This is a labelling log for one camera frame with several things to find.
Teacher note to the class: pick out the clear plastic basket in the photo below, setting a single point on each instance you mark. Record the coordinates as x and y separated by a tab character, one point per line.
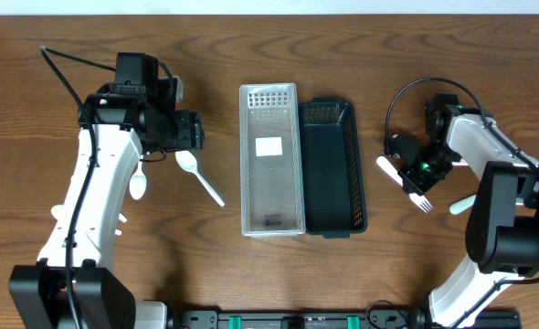
271	187

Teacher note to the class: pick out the dark green plastic basket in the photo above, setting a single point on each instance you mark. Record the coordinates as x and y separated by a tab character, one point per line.
333	186

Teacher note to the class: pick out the pale green plastic fork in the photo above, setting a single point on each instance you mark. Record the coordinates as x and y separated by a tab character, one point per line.
462	205

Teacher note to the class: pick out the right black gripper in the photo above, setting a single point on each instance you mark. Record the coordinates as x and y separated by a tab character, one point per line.
416	178

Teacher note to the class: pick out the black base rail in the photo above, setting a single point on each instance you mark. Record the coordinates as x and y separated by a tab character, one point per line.
385	317

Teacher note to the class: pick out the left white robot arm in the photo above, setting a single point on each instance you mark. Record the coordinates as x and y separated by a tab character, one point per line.
72	284

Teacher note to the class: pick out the white plastic fork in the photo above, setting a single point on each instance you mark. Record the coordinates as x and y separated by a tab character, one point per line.
420	201

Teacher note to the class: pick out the small white spoon under arm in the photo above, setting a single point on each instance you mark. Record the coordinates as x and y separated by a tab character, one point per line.
138	182

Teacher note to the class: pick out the white plastic spoon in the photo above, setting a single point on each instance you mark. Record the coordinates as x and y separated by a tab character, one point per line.
187	161

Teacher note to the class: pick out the white label sticker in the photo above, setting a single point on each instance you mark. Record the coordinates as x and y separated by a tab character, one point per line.
268	146

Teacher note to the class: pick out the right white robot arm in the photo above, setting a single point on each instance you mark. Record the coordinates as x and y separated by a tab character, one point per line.
502	233

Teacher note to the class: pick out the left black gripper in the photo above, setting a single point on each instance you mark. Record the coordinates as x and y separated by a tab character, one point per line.
195	130

